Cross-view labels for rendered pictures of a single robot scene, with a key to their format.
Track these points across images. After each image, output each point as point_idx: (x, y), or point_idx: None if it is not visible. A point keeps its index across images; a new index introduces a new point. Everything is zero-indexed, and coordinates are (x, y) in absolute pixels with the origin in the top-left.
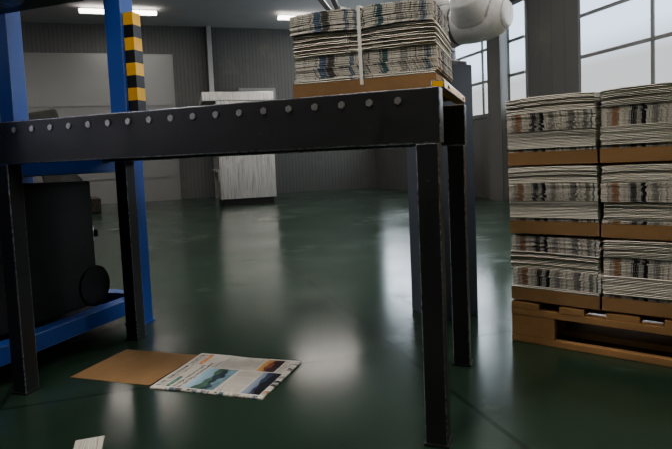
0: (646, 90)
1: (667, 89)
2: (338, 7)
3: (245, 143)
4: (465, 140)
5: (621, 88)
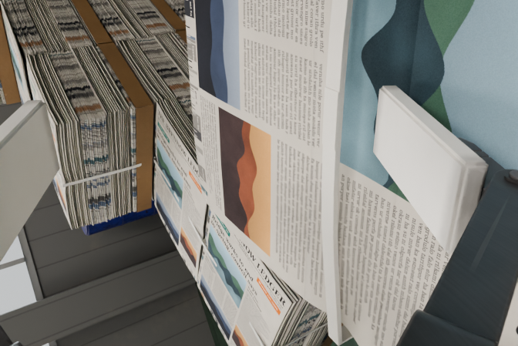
0: (189, 142)
1: (180, 126)
2: (492, 181)
3: None
4: None
5: (196, 163)
